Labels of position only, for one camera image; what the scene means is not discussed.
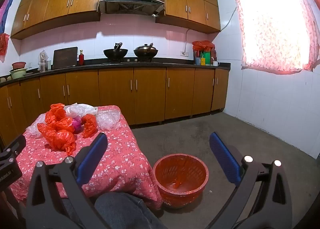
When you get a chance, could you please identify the table with floral red cloth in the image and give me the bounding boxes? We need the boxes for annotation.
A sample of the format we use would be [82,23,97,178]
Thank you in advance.
[9,105,163,210]

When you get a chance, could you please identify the red bag over condiments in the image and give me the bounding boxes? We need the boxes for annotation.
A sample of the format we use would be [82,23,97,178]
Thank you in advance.
[192,41,215,53]

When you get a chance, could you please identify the black open wok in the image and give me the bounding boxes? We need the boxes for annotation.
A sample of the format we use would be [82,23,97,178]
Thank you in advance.
[103,43,129,61]

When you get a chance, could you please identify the pink plastic bag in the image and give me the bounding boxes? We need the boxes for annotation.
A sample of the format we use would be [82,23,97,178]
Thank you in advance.
[72,116,84,133]

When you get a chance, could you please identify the black kitchen countertop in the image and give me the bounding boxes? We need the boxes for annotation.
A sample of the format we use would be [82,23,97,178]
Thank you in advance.
[0,58,231,88]

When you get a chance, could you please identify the red plastic basket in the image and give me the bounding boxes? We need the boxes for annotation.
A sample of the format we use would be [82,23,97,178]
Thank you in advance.
[152,154,209,209]

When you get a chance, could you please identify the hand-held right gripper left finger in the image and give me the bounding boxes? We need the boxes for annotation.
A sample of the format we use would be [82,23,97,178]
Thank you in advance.
[25,132,108,229]

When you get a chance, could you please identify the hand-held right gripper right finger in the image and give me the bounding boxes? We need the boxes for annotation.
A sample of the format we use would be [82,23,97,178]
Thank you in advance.
[209,132,293,229]

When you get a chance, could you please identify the red plastic bag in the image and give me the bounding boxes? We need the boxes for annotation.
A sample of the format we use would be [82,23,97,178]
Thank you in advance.
[45,103,75,132]
[0,33,10,63]
[37,123,77,157]
[81,114,98,139]

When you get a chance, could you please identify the pink and blue hanging cloth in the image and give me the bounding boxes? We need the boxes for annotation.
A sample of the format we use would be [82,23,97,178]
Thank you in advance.
[0,0,16,33]

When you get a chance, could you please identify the person's leg in jeans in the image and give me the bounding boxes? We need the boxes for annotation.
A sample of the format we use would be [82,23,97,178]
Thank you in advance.
[62,191,168,229]

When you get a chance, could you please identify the glass jar with bag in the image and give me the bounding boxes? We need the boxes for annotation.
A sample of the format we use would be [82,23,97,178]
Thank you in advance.
[38,50,49,72]

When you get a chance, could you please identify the white power cable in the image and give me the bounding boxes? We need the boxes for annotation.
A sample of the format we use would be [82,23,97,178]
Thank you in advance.
[184,29,191,52]

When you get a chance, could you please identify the white plastic bag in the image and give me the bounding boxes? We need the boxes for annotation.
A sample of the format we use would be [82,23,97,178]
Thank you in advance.
[64,103,98,118]

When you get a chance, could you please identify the clear bubble plastic bag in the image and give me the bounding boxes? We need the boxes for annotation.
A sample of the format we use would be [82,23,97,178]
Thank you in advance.
[96,110,120,131]

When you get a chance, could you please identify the black wok with lid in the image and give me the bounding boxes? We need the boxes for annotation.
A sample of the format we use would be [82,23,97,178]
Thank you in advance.
[134,43,159,60]

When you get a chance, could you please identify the green basin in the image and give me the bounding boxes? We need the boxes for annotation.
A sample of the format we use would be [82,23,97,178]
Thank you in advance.
[9,68,28,79]

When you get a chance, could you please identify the hanging red plastic bag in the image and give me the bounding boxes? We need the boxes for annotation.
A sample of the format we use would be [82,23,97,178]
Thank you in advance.
[0,33,10,63]

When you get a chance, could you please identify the dark cutting board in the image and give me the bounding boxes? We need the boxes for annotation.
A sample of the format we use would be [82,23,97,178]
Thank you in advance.
[52,47,78,70]

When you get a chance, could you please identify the pink floral window curtain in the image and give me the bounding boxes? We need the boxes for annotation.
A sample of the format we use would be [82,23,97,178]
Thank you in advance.
[233,0,319,72]

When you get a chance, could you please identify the built-in gas stove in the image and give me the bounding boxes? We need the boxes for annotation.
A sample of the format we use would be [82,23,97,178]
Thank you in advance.
[102,58,163,64]

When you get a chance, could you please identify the wooden lower cabinets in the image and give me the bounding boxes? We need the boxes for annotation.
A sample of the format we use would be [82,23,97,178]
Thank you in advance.
[0,67,229,145]

